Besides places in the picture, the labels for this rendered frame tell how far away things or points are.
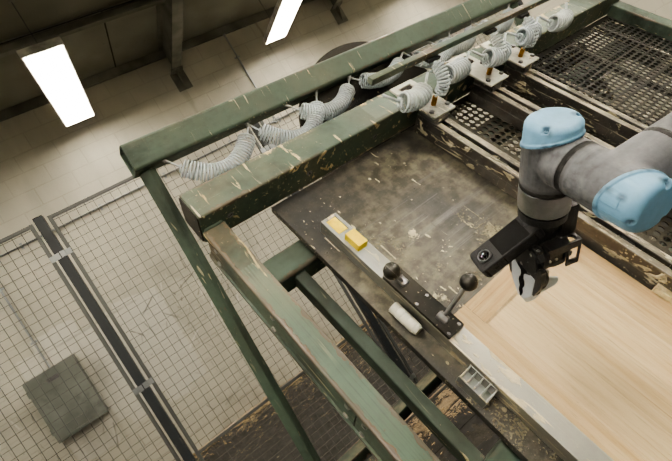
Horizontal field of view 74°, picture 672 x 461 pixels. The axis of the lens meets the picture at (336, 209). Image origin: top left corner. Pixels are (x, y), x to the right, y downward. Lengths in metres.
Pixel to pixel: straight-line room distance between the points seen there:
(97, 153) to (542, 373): 5.35
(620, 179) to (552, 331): 0.59
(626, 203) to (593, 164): 0.06
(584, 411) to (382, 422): 0.40
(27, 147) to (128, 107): 1.13
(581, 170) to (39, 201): 5.56
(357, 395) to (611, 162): 0.59
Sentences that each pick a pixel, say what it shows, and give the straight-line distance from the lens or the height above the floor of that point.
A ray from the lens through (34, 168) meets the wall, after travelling 5.91.
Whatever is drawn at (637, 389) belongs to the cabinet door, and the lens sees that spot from 1.16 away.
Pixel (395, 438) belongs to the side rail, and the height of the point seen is 1.29.
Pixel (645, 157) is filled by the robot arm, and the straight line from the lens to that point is 0.63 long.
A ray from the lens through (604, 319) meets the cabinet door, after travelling 1.21.
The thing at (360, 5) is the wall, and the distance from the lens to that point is 7.35.
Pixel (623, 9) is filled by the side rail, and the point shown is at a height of 1.76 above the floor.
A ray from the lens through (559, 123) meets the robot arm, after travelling 0.65.
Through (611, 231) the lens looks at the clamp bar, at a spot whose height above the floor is 1.29.
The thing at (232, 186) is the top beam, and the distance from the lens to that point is 1.16.
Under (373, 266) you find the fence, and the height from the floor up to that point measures 1.53.
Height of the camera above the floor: 1.73
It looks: 2 degrees down
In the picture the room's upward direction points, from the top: 31 degrees counter-clockwise
